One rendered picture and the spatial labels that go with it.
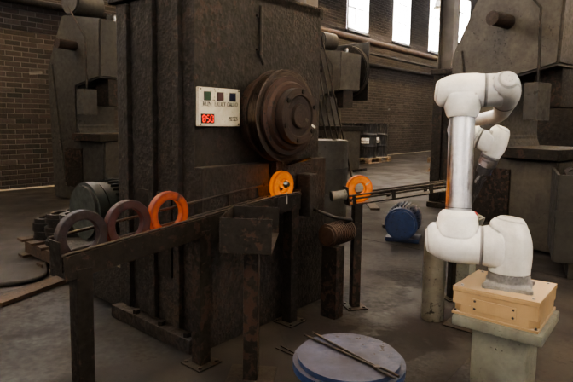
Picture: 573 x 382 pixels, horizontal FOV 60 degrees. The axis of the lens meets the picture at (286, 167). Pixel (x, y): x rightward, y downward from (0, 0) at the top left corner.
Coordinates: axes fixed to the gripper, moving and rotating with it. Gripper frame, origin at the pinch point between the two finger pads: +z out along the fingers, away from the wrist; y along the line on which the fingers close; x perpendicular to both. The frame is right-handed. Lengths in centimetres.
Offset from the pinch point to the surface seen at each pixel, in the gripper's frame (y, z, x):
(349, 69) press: -627, 30, -506
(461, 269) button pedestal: -2.5, 35.8, 9.4
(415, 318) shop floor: 3, 73, -1
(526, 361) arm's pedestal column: 62, 29, 59
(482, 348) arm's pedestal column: 63, 33, 44
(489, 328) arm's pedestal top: 69, 22, 44
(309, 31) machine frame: 23, -56, -115
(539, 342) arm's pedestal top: 69, 16, 60
